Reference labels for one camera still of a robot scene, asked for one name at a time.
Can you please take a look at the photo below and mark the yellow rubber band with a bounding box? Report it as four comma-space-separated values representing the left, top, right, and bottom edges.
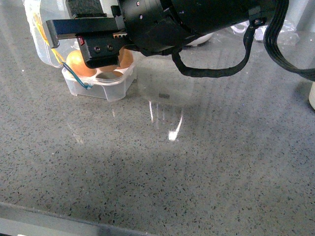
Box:
33, 13, 66, 64

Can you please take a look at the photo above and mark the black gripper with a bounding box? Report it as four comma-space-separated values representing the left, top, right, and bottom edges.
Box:
46, 0, 134, 68

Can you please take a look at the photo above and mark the white soymilk maker appliance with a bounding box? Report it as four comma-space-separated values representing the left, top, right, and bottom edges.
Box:
186, 33, 213, 47

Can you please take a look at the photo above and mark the white bowl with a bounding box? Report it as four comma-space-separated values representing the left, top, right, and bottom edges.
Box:
309, 82, 315, 110

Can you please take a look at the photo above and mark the clear plastic egg box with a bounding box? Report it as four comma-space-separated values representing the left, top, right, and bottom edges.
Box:
23, 0, 136, 102

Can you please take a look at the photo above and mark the blue rubber band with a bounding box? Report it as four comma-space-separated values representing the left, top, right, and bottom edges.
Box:
62, 62, 93, 89

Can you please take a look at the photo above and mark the clear plastic bag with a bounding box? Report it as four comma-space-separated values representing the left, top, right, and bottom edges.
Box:
230, 21, 300, 46

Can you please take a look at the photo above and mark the brown egg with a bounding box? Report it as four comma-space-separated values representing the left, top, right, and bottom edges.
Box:
99, 65, 120, 73
118, 48, 134, 69
66, 50, 96, 77

